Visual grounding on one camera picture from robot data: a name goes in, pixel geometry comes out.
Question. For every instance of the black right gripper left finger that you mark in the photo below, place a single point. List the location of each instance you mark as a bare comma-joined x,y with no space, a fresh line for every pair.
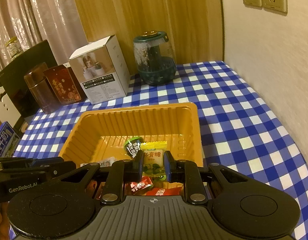
120,173

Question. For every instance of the white product box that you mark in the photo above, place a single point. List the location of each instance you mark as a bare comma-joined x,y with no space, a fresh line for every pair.
101,70

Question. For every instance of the green glass jar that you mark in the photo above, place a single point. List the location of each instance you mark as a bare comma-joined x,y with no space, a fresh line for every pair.
154,57

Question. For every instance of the yellow green candy packet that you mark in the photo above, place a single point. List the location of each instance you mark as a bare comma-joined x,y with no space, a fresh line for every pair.
154,158

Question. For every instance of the red gift box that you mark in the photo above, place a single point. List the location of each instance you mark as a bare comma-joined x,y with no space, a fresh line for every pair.
65,84

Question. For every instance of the green candy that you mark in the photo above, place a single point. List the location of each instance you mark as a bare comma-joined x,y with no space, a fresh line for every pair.
159,177

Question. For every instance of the brown metal tin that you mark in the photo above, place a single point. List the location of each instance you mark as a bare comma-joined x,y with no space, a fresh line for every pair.
41,89

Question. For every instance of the orange plastic tray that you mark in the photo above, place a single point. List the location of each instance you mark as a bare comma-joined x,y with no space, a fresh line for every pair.
102,134

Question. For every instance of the small glass jar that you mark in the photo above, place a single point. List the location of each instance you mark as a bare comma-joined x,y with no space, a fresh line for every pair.
14,47

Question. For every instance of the dark red snack bar packet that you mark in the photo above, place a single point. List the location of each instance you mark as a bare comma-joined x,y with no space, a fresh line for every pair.
155,191

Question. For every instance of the blue white checkered tablecloth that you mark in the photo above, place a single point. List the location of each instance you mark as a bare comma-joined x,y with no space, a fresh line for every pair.
238,129

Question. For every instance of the clear wrapped brown cake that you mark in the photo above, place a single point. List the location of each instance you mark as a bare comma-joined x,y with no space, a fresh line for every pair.
107,162

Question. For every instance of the blue milk carton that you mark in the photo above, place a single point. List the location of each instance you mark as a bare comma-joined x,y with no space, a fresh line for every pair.
9,140

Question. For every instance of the left hand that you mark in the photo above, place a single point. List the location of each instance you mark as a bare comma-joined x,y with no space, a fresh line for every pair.
4,222

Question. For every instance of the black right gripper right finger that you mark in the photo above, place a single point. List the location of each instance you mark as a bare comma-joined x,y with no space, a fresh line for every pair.
187,173

